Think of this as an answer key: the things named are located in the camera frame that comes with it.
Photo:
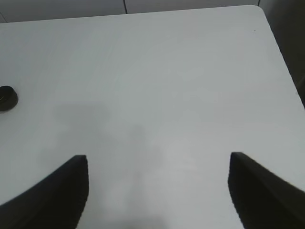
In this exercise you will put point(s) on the small black teacup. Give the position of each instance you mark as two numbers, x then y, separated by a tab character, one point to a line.
8	98

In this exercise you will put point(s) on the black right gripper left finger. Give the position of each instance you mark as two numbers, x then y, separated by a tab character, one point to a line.
56	202

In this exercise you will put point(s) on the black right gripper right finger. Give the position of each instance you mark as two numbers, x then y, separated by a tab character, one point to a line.
261	199

